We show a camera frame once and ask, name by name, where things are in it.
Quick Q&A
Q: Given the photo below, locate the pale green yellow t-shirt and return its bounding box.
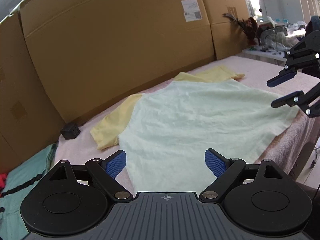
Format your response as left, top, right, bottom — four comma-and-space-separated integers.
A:
91, 66, 299, 193

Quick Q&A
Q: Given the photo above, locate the cluttered white side table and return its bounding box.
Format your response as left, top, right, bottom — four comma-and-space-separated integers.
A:
241, 16, 307, 66

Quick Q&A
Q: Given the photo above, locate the pink terry towel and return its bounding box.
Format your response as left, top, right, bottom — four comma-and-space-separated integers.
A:
55, 56, 319, 193

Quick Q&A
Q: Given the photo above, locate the black power adapter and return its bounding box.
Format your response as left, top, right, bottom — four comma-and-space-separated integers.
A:
60, 122, 81, 140

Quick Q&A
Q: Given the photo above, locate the dark red potted plant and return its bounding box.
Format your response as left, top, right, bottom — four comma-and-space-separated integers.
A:
222, 13, 259, 47

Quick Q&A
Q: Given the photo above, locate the teal folded garment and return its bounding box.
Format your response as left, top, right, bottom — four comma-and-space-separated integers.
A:
1, 144, 57, 239

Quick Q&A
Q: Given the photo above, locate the white shipping label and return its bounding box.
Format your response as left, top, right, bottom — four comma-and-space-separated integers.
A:
181, 0, 202, 22

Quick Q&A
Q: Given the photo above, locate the large cardboard box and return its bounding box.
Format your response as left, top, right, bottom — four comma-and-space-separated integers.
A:
1, 0, 214, 173

